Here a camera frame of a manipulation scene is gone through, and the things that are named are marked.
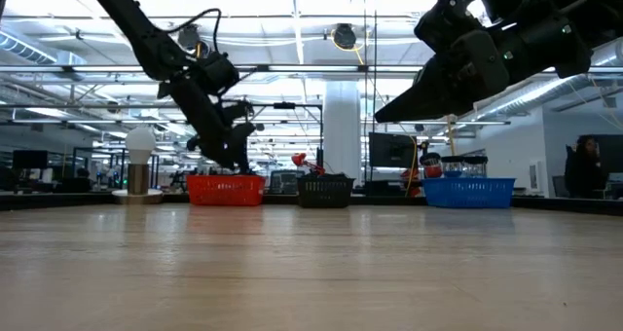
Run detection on red plastic basket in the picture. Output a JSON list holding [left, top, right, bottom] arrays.
[[185, 173, 267, 207]]

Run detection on red background machine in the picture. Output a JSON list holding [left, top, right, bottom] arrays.
[[290, 152, 326, 176]]

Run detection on black equipment box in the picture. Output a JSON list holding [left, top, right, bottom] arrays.
[[368, 131, 419, 169]]

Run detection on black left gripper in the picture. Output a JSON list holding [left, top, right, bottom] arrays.
[[157, 70, 258, 175]]

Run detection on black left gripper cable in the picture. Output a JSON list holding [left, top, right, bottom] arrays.
[[163, 8, 223, 55]]

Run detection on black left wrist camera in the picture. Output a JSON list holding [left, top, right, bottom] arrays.
[[194, 52, 242, 97]]

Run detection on person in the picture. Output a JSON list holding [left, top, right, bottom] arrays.
[[564, 134, 609, 200]]

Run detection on white bulb table lamp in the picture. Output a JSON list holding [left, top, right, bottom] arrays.
[[111, 126, 165, 205]]

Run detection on black plastic basket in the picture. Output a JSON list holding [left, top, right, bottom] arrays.
[[296, 172, 356, 209]]

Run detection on black computer monitor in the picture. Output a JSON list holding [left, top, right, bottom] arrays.
[[12, 149, 50, 170], [591, 134, 623, 175]]

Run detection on yellow cable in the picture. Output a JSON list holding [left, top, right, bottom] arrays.
[[398, 0, 461, 186]]

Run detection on black and red spool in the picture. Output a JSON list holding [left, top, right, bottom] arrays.
[[420, 152, 443, 179]]

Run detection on blue plastic basket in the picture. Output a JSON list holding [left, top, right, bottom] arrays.
[[421, 176, 517, 209]]

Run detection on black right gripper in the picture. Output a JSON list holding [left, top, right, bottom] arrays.
[[373, 0, 512, 125]]

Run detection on white pillar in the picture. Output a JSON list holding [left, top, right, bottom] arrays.
[[323, 80, 362, 181]]

